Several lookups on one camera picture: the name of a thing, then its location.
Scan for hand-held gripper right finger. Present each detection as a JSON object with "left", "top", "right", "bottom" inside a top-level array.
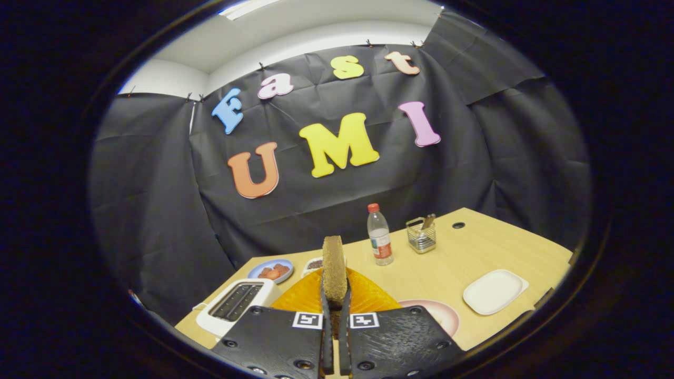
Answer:
[{"left": 339, "top": 267, "right": 468, "bottom": 379}]

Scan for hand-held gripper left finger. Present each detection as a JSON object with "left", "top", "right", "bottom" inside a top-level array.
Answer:
[{"left": 211, "top": 268, "right": 334, "bottom": 379}]

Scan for brown bread slice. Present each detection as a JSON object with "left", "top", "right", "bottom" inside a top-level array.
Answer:
[{"left": 322, "top": 235, "right": 349, "bottom": 312}]

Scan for pink round plate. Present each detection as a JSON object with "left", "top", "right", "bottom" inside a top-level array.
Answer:
[{"left": 398, "top": 299, "right": 460, "bottom": 338}]

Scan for white toaster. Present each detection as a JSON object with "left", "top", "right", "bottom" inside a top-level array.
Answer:
[{"left": 196, "top": 278, "right": 282, "bottom": 337}]

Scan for red food pieces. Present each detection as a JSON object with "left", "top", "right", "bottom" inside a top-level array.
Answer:
[{"left": 258, "top": 264, "right": 290, "bottom": 281}]

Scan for blue plate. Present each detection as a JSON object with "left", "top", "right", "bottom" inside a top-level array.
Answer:
[{"left": 247, "top": 258, "right": 294, "bottom": 285}]

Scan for white rectangular plate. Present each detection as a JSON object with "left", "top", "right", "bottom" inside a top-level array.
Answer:
[{"left": 463, "top": 270, "right": 529, "bottom": 316}]

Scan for clear water bottle red cap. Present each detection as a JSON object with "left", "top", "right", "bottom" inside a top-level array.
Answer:
[{"left": 367, "top": 203, "right": 394, "bottom": 266}]

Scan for metal wire cutlery holder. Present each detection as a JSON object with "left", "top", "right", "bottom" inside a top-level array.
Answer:
[{"left": 405, "top": 213, "right": 438, "bottom": 254}]

